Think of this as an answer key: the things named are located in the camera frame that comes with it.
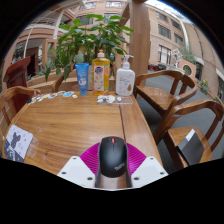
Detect dark red wooden pedestal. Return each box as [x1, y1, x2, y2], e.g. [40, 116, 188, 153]
[3, 55, 33, 89]

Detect blue tube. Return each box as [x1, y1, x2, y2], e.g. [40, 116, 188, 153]
[74, 62, 90, 96]

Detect green potted plant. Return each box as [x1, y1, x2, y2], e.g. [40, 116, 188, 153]
[43, 13, 134, 83]

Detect wooden armchair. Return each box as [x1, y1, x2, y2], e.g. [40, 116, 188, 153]
[153, 98, 224, 173]
[0, 85, 43, 134]
[51, 71, 118, 94]
[133, 69, 199, 118]

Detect wooden pillar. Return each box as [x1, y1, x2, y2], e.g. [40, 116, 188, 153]
[128, 0, 152, 76]

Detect black notebook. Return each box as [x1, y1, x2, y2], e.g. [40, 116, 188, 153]
[175, 128, 205, 167]

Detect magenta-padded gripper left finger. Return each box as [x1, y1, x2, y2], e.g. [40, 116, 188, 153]
[57, 142, 103, 190]

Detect yellow dish soap bottle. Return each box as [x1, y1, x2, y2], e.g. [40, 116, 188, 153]
[91, 49, 111, 97]

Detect white stone statue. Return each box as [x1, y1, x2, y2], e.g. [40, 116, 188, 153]
[171, 49, 184, 69]

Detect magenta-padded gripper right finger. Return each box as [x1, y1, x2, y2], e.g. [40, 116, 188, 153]
[125, 142, 169, 190]

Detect white pump bottle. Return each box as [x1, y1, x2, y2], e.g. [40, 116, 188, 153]
[115, 54, 136, 97]

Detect clear bag of white items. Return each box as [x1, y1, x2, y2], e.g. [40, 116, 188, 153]
[96, 94, 133, 106]

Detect grey bear-print mouse pad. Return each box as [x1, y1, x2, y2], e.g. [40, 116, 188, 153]
[2, 124, 34, 164]

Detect black computer mouse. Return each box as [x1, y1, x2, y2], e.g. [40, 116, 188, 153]
[97, 135, 129, 179]

